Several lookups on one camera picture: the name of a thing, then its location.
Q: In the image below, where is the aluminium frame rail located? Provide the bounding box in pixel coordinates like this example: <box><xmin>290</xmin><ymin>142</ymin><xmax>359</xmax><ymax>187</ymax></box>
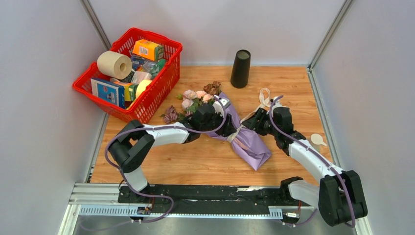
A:
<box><xmin>69</xmin><ymin>184</ymin><xmax>315</xmax><ymax>220</ymax></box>

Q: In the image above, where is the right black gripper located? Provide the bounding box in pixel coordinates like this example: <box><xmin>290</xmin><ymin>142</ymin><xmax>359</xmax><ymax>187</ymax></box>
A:
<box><xmin>241</xmin><ymin>108</ymin><xmax>279</xmax><ymax>137</ymax></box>

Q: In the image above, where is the pink wrapped packet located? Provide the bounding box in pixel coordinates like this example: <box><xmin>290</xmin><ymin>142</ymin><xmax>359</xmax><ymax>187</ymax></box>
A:
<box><xmin>131</xmin><ymin>71</ymin><xmax>152</xmax><ymax>84</ymax></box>

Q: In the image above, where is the black tapered vase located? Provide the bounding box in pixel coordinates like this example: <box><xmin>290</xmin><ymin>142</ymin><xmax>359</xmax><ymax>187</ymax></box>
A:
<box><xmin>231</xmin><ymin>49</ymin><xmax>251</xmax><ymax>89</ymax></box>

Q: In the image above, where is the blue and white box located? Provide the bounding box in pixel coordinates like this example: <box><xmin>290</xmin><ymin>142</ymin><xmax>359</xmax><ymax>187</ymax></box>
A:
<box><xmin>91</xmin><ymin>78</ymin><xmax>125</xmax><ymax>109</ymax></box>

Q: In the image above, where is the beige toilet paper roll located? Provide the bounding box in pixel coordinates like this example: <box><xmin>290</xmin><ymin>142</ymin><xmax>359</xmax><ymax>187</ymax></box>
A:
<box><xmin>97</xmin><ymin>51</ymin><xmax>132</xmax><ymax>80</ymax></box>

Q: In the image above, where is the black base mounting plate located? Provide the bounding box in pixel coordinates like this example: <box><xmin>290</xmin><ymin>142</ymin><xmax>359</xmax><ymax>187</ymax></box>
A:
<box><xmin>117</xmin><ymin>185</ymin><xmax>305</xmax><ymax>215</ymax></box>

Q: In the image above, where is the orange and green box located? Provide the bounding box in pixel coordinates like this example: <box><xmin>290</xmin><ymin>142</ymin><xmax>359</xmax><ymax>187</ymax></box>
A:
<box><xmin>132</xmin><ymin>39</ymin><xmax>164</xmax><ymax>61</ymax></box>

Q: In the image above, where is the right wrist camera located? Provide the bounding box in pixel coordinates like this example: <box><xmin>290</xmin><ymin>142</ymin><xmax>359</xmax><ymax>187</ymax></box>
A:
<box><xmin>269</xmin><ymin>95</ymin><xmax>283</xmax><ymax>114</ymax></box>

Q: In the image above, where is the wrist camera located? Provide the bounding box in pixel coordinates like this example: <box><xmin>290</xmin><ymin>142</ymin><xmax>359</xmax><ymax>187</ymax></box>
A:
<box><xmin>269</xmin><ymin>95</ymin><xmax>283</xmax><ymax>114</ymax></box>
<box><xmin>213</xmin><ymin>96</ymin><xmax>231</xmax><ymax>117</ymax></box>

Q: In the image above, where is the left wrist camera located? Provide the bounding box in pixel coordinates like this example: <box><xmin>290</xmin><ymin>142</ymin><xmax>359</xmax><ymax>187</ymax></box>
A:
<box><xmin>213</xmin><ymin>96</ymin><xmax>231</xmax><ymax>117</ymax></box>

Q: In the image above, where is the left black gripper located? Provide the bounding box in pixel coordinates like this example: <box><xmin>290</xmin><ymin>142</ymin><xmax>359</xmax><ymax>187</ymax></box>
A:
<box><xmin>200</xmin><ymin>108</ymin><xmax>237</xmax><ymax>138</ymax></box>

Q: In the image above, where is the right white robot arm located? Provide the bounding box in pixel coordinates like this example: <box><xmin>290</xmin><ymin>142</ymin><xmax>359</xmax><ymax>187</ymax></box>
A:
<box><xmin>241</xmin><ymin>106</ymin><xmax>368</xmax><ymax>226</ymax></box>

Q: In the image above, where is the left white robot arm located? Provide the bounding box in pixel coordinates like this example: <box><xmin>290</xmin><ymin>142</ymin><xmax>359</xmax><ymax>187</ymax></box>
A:
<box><xmin>104</xmin><ymin>98</ymin><xmax>236</xmax><ymax>203</ymax></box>

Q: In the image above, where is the purple flower bouquet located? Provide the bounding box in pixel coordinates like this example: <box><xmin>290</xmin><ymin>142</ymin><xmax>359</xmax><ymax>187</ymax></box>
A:
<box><xmin>161</xmin><ymin>81</ymin><xmax>271</xmax><ymax>170</ymax></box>

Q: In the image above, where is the cream ribbon with gold print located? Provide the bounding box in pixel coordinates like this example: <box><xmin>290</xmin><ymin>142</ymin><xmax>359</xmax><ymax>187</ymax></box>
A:
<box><xmin>227</xmin><ymin>88</ymin><xmax>271</xmax><ymax>143</ymax></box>

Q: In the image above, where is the green and yellow box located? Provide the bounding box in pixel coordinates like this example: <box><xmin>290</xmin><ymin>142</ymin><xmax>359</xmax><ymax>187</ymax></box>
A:
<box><xmin>115</xmin><ymin>81</ymin><xmax>138</xmax><ymax>102</ymax></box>

